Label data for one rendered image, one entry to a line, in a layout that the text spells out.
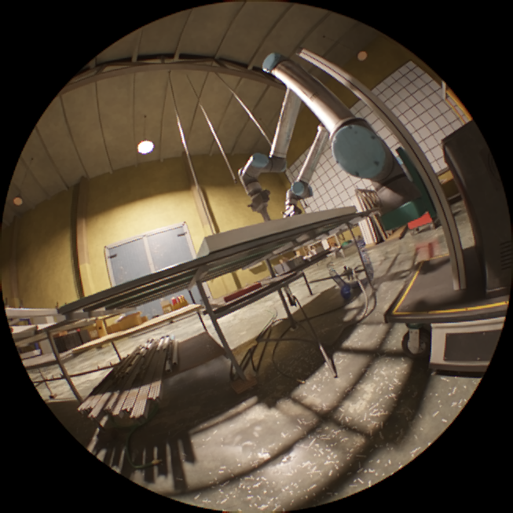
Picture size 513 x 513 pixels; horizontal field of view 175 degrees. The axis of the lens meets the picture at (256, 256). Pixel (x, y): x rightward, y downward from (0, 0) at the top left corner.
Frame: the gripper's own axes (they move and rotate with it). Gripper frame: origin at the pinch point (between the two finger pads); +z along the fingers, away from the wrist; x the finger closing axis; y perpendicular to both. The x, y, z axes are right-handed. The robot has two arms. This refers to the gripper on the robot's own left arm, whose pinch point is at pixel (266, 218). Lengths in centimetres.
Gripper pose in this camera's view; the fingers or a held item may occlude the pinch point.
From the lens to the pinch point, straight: 91.7
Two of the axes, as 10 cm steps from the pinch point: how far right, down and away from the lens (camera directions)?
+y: -8.2, 2.9, -5.0
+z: 3.8, 9.2, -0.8
